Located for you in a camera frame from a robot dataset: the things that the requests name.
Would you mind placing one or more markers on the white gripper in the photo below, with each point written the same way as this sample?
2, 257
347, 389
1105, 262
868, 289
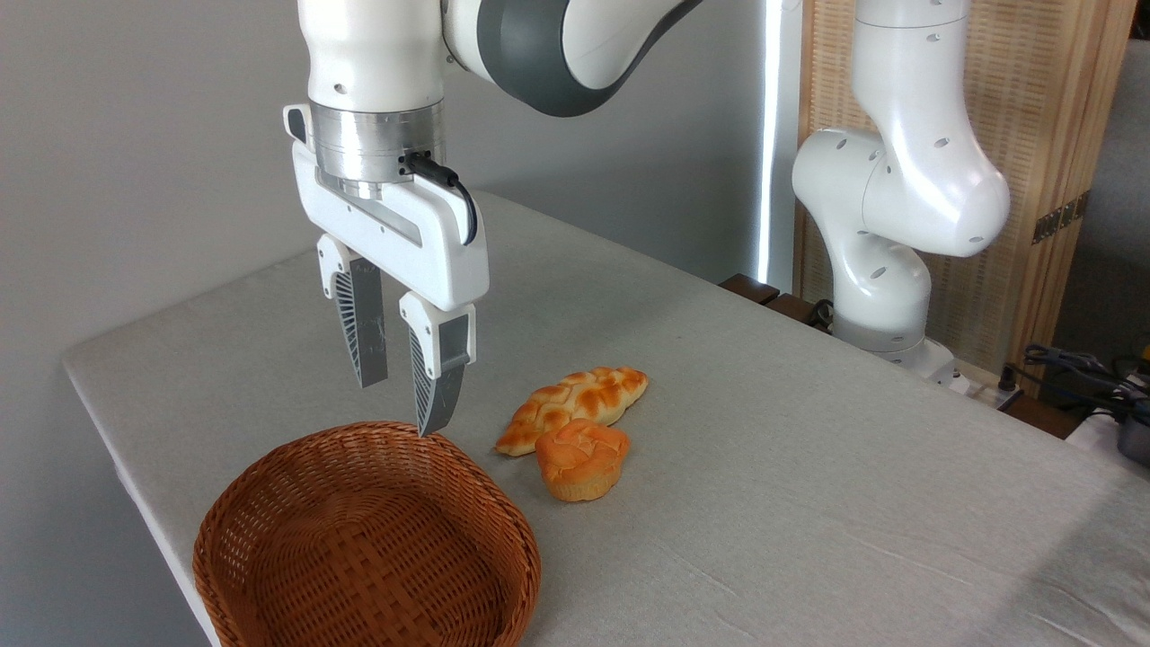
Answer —
440, 256

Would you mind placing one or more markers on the round orange bread bun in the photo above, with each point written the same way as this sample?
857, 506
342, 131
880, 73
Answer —
582, 463

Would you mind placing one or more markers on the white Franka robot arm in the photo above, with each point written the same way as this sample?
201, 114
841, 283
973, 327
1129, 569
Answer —
907, 180

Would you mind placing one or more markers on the long braided bread loaf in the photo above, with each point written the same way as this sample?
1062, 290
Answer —
575, 400

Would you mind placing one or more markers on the brown woven wicker basket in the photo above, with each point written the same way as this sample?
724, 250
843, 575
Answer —
359, 557

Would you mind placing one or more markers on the dark brown wooden furniture edge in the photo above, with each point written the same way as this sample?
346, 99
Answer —
764, 295

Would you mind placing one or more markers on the grey tablecloth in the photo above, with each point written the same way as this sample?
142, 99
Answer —
764, 503

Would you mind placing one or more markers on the white vertical light strip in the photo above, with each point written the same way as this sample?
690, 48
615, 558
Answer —
770, 135

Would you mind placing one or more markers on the black metal screen hinge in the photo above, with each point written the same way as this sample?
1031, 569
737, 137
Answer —
1060, 217

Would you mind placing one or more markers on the bamboo and wood folding screen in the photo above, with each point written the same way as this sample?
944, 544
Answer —
1047, 108

